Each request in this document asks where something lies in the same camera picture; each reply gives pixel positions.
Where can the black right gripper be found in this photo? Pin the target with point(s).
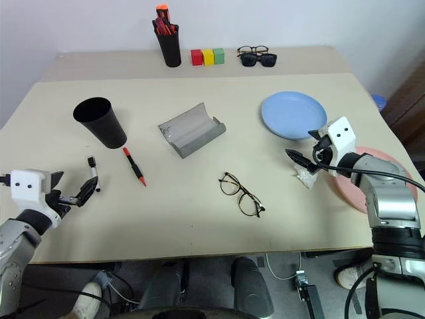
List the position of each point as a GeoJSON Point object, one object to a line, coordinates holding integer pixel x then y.
{"type": "Point", "coordinates": [323, 151]}

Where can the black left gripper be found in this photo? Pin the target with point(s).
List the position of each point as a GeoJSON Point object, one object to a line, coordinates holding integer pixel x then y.
{"type": "Point", "coordinates": [59, 207]}

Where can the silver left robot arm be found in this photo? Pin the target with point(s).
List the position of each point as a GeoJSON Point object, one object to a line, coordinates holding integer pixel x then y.
{"type": "Point", "coordinates": [13, 246]}

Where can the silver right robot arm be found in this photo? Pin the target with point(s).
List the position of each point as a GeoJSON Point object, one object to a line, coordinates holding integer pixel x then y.
{"type": "Point", "coordinates": [391, 199]}

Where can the white black marker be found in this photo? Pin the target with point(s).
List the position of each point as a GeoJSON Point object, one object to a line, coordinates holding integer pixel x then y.
{"type": "Point", "coordinates": [94, 172]}

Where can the white crumpled tissue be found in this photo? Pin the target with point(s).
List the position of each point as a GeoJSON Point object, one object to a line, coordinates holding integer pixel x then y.
{"type": "Point", "coordinates": [307, 177]}

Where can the blue plate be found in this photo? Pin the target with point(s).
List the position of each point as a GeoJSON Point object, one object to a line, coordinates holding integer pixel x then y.
{"type": "Point", "coordinates": [292, 114]}

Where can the pink plate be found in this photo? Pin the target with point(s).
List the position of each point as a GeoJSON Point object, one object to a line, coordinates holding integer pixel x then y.
{"type": "Point", "coordinates": [352, 192]}

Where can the empty black cup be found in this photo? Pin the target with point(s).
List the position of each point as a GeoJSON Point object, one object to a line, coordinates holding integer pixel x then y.
{"type": "Point", "coordinates": [106, 129]}

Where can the tortoiseshell round glasses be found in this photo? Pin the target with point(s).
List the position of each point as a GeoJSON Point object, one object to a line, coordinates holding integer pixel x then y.
{"type": "Point", "coordinates": [239, 190]}

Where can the black sunglasses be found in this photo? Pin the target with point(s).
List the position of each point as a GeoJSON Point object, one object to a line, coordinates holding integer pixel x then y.
{"type": "Point", "coordinates": [249, 60]}

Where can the brown wooden cabinet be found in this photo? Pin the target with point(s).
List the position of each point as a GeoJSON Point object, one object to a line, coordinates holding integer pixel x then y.
{"type": "Point", "coordinates": [408, 109]}

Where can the tortoiseshell glasses folded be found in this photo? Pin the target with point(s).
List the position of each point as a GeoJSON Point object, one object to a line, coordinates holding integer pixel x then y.
{"type": "Point", "coordinates": [246, 50]}

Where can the white shoe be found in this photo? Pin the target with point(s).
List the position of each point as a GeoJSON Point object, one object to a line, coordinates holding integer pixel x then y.
{"type": "Point", "coordinates": [87, 300]}
{"type": "Point", "coordinates": [350, 277]}

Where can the grey open glasses case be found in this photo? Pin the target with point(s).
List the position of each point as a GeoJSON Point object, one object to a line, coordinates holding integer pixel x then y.
{"type": "Point", "coordinates": [191, 133]}

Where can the green cube block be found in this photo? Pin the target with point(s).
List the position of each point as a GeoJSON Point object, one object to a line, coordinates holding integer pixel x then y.
{"type": "Point", "coordinates": [219, 56]}

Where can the yellow cube block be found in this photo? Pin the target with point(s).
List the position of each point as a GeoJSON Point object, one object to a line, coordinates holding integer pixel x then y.
{"type": "Point", "coordinates": [208, 57]}

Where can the red cube block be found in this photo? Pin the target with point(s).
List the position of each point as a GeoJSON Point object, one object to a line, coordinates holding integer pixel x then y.
{"type": "Point", "coordinates": [196, 57]}

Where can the black metal stand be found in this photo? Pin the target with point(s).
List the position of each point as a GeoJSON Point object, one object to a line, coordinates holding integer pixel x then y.
{"type": "Point", "coordinates": [308, 295]}

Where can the black pen holder cup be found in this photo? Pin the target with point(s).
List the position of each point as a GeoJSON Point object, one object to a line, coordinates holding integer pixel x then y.
{"type": "Point", "coordinates": [171, 46]}

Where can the red black pen in holder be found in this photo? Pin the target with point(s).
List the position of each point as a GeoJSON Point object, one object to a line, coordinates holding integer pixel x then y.
{"type": "Point", "coordinates": [158, 26]}
{"type": "Point", "coordinates": [172, 28]}

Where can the orange capped black marker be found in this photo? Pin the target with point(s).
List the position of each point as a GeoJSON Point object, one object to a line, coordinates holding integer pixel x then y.
{"type": "Point", "coordinates": [162, 11]}

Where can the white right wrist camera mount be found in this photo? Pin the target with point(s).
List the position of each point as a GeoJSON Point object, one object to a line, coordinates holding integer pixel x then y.
{"type": "Point", "coordinates": [342, 134]}

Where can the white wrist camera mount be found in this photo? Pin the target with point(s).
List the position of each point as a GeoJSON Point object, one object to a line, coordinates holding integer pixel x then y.
{"type": "Point", "coordinates": [342, 134]}
{"type": "Point", "coordinates": [26, 187]}

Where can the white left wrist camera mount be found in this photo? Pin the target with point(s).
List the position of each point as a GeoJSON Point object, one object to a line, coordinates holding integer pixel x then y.
{"type": "Point", "coordinates": [26, 187]}

